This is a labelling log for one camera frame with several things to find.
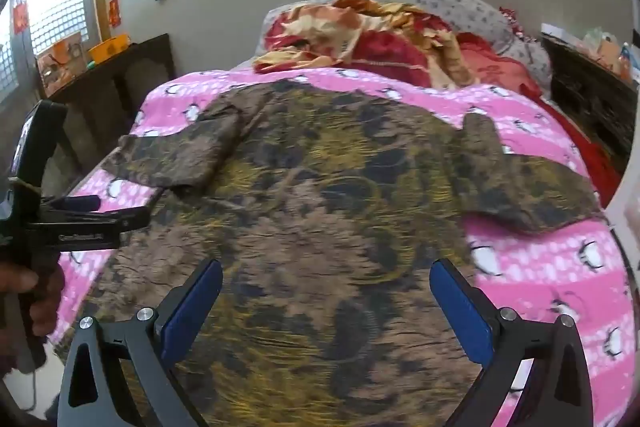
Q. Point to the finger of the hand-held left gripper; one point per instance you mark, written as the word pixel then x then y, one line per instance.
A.
pixel 75 203
pixel 100 227

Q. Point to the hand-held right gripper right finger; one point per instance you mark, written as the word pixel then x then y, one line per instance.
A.
pixel 462 312

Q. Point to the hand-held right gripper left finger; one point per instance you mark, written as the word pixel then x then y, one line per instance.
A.
pixel 195 307

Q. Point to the dark yellow floral shirt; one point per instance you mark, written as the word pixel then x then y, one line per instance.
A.
pixel 320 207

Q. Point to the person's left hand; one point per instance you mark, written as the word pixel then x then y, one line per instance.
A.
pixel 47 302

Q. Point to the orange cardboard box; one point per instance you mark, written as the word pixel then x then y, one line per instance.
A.
pixel 60 62

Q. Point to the pink penguin blanket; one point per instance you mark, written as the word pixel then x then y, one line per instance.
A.
pixel 550 257

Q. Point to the yellow plastic basin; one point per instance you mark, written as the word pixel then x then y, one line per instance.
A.
pixel 110 49

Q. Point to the red paper window sign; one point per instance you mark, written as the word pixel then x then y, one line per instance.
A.
pixel 21 18

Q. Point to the barred window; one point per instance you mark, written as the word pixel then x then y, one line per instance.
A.
pixel 55 2

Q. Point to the plain red blanket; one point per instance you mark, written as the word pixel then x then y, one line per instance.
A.
pixel 585 147

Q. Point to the red embroidered cloth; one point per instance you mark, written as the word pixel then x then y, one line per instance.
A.
pixel 495 67

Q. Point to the clutter of packets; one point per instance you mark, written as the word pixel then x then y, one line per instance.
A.
pixel 607 52

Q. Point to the grey floral pillow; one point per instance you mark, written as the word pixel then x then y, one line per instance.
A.
pixel 450 7

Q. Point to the red orange floral blanket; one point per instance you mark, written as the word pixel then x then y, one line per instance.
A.
pixel 350 27

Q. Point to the dark wooden bed frame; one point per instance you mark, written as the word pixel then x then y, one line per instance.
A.
pixel 125 87

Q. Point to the red paper wall sign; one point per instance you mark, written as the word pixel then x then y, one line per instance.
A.
pixel 115 12

